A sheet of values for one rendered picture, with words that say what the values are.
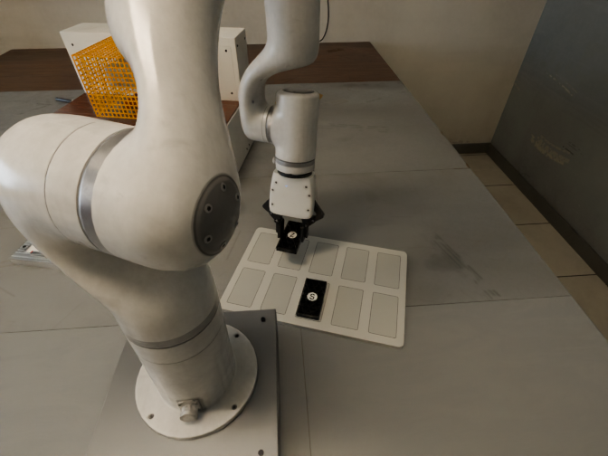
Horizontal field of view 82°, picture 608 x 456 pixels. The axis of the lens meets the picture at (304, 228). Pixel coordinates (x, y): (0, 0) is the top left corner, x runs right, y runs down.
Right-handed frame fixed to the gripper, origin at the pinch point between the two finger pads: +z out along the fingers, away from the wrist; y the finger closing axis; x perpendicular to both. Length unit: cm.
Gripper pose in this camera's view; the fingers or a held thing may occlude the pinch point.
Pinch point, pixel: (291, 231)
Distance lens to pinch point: 82.7
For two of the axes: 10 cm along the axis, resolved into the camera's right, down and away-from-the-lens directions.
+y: 9.6, 1.8, -2.0
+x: 2.6, -4.8, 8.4
